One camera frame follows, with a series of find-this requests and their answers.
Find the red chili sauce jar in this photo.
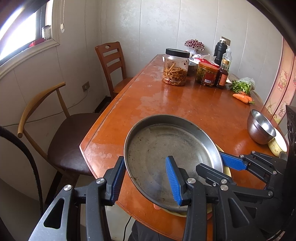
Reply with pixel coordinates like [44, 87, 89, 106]
[195, 62, 218, 87]

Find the dark soy sauce bottle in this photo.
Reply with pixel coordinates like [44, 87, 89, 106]
[216, 64, 228, 89]

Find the clear plastic bottle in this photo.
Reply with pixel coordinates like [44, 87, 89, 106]
[221, 48, 232, 71]

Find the brown wooden slat chair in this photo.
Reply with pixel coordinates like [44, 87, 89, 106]
[95, 42, 132, 100]

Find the light wood armchair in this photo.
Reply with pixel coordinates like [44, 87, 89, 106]
[18, 82, 99, 204]

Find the red tissue box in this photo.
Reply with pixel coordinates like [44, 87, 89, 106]
[192, 54, 220, 68]

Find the cream enamel bowl with handle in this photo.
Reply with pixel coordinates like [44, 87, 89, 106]
[268, 129, 287, 157]

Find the black thermos bottle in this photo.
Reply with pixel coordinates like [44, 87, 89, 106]
[214, 41, 228, 66]

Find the carrot back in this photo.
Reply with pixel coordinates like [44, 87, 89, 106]
[239, 91, 253, 102]

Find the bag of green celery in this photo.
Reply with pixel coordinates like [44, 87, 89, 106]
[229, 77, 255, 95]

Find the carrot front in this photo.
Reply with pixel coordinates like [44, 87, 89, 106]
[232, 93, 254, 104]

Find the wall socket plate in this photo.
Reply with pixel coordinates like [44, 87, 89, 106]
[219, 36, 231, 46]

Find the large steel round pan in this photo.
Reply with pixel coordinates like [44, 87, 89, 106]
[124, 114, 224, 212]

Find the black cable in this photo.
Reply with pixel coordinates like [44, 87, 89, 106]
[0, 126, 45, 217]

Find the pink flower ornament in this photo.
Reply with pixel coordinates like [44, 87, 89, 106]
[184, 39, 205, 55]

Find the hello kitty sliding door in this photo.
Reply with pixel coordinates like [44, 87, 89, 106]
[264, 40, 295, 123]

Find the clear jar black lid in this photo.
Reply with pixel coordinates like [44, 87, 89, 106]
[162, 48, 190, 86]

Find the small steel bowl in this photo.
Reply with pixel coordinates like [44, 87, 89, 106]
[247, 109, 276, 145]

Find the carrot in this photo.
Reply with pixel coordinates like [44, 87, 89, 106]
[239, 91, 253, 102]
[232, 93, 254, 104]

